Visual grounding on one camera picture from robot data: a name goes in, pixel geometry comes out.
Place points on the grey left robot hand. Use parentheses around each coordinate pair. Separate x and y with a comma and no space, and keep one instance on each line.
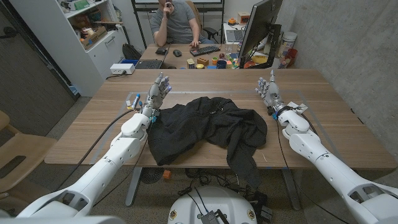
(155,95)

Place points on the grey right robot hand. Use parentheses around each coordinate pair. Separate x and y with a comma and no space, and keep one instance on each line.
(271,93)

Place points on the black hoodie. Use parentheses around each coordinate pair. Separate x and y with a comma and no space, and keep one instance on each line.
(205,124)

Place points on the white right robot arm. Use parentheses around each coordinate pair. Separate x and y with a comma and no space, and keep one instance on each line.
(329,161)

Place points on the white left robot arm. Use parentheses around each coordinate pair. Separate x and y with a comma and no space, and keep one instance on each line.
(102,161)

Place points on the blue marker pen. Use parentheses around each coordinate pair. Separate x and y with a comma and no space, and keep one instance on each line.
(135,100)

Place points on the white paper tag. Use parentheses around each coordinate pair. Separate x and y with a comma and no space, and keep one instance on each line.
(298,106)

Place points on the black laptop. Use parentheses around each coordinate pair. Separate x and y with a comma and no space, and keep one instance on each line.
(150,63)

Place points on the yellow toy tray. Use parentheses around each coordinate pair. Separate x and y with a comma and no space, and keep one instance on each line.
(260,58)

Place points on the white power strip box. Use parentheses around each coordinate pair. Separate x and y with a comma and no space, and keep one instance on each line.
(122,68)

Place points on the red cup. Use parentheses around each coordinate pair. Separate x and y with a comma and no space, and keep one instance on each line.
(291,55)

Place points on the black wallet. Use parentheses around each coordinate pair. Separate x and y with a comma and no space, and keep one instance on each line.
(161,50)

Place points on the black computer mouse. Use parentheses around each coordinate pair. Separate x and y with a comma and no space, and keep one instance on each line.
(177,53)

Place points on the black backpack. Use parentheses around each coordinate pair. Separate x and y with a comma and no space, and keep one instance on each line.
(130,51)

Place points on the white plastic canister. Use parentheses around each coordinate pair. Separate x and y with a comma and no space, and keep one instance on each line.
(287,43)

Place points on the brown toy brick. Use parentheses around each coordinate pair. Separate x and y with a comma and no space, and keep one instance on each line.
(202,61)

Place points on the black keyboard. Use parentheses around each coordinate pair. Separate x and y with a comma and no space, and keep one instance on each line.
(204,50)

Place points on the black computer monitor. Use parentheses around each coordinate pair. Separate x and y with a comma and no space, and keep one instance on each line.
(258,28)

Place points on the silver laptop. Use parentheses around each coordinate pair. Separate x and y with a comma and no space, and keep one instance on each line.
(235,35)

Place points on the person in grey t-shirt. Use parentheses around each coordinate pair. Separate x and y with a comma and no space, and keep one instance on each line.
(177,23)

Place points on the round black floor fan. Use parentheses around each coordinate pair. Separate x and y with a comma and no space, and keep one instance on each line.
(151,175)

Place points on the small orange block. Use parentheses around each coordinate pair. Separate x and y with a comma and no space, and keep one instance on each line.
(167,174)

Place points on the cardboard box with toys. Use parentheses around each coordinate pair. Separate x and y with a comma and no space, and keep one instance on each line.
(93,36)

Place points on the white shelf cabinet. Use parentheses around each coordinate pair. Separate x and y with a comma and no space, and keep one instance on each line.
(77,53)

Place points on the white robot torso base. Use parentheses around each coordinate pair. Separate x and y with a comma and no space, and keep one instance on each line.
(212,207)

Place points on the wooden chair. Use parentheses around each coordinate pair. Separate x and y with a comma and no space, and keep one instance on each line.
(18,152)

